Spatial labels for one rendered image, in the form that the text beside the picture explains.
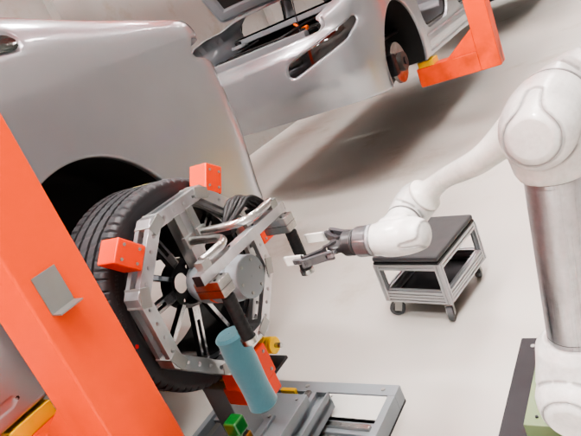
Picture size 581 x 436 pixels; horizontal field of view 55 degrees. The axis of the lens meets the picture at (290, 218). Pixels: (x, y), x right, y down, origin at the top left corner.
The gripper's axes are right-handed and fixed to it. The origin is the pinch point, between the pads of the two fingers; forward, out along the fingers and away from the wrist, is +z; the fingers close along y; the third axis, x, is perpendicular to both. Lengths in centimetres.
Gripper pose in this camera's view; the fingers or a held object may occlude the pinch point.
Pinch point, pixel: (298, 249)
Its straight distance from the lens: 170.4
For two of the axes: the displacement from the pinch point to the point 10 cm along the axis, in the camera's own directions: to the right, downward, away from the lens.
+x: -3.7, -8.8, -3.1
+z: -8.0, 1.4, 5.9
